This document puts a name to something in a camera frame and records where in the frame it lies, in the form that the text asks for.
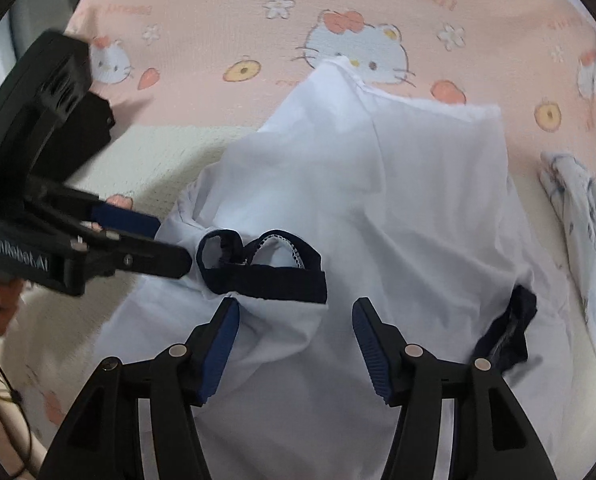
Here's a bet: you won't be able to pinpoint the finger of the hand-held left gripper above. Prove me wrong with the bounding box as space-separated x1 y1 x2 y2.
52 186 162 239
77 229 195 282

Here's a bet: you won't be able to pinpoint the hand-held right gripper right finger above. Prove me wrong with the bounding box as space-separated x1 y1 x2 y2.
351 297 559 480

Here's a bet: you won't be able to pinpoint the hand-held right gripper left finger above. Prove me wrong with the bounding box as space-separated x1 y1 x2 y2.
38 298 241 480

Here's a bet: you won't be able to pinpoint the white navy trimmed t-shirt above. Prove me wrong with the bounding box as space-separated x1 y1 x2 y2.
93 125 581 480

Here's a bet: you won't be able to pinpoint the white garment with strap loops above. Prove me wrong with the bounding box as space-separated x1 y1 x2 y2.
258 56 504 133

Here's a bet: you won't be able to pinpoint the light blue printed shorts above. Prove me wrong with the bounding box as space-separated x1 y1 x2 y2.
538 150 596 363

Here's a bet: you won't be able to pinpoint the person's left hand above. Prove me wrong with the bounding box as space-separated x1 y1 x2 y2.
0 279 25 337

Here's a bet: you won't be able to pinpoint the pink and cream printed blanket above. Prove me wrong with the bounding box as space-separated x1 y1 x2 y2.
0 0 596 480

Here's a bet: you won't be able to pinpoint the black cable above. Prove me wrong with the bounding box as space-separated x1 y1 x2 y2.
0 347 25 406

